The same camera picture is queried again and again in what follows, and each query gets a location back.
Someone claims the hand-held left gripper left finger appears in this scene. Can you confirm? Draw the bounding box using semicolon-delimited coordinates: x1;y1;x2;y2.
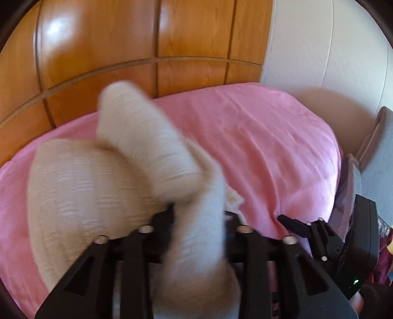
35;204;176;319

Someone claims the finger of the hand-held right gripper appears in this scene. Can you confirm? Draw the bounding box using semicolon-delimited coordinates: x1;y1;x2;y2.
278;214;342;262

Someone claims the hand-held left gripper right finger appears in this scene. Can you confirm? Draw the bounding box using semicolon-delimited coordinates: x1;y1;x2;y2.
224;211;360;319

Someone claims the cream knitted sweater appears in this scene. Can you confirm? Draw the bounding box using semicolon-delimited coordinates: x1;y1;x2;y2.
27;80;246;319

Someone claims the person's right forearm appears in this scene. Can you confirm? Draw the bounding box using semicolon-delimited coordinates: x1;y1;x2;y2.
350;284;393;313

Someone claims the dark red cloth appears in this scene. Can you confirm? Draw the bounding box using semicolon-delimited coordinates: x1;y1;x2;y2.
373;215;393;286

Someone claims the pink bedspread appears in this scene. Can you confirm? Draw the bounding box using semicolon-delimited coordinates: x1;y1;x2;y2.
0;81;344;319

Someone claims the grey upholstered chair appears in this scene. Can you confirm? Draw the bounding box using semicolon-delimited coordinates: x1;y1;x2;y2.
336;106;393;227

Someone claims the wooden panelled wardrobe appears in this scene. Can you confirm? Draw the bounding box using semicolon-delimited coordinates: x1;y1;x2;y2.
0;0;274;168

